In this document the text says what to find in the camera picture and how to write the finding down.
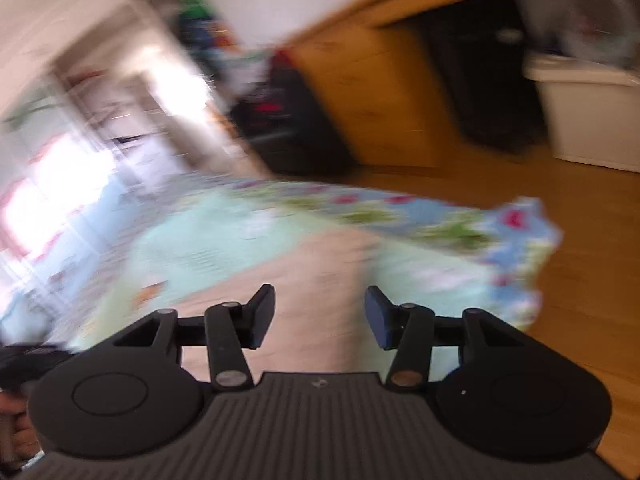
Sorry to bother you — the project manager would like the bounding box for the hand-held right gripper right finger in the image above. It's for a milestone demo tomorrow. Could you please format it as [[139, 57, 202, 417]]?
[[364, 285, 526, 393]]

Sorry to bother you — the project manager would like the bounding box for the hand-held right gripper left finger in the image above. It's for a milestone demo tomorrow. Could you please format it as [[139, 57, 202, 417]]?
[[113, 284, 276, 393]]

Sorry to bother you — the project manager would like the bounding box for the pink patterned cloth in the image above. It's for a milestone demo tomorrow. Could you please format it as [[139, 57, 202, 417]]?
[[170, 227, 391, 376]]

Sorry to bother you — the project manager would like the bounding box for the pile of dark red clothes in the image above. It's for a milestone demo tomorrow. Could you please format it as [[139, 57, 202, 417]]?
[[245, 50, 301, 121]]

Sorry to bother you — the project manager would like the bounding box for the person's left hand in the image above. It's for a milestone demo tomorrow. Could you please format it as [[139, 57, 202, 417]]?
[[0, 390, 41, 461]]

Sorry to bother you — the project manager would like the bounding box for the green bee-print quilt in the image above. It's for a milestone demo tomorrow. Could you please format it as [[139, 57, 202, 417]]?
[[65, 192, 501, 376]]

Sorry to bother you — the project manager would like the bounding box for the floral dotted bed sheet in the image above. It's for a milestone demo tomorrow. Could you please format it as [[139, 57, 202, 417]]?
[[180, 180, 563, 331]]

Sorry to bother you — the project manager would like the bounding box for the sliding-door wardrobe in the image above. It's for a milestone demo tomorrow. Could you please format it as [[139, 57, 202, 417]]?
[[0, 80, 166, 331]]

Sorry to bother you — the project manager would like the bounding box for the orange-framed poster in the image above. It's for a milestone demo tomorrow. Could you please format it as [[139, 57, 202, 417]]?
[[0, 140, 116, 261]]

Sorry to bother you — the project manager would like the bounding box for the black armchair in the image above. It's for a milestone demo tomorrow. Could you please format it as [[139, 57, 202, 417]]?
[[230, 67, 356, 176]]

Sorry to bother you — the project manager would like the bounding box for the white drawer shelf unit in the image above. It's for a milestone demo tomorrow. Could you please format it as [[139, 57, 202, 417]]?
[[55, 65, 201, 186]]

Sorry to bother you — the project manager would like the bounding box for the wooden desk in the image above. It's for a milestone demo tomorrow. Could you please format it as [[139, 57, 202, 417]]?
[[287, 0, 551, 168]]

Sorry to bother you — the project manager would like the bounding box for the black cabinet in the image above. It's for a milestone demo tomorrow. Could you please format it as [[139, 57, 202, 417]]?
[[420, 0, 548, 153]]

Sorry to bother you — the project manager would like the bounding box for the cluster of hanging bags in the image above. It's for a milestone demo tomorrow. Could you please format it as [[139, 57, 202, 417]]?
[[175, 0, 241, 71]]

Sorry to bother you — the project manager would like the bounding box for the white plastic bin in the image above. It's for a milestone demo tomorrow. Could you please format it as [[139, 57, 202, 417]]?
[[525, 55, 640, 173]]

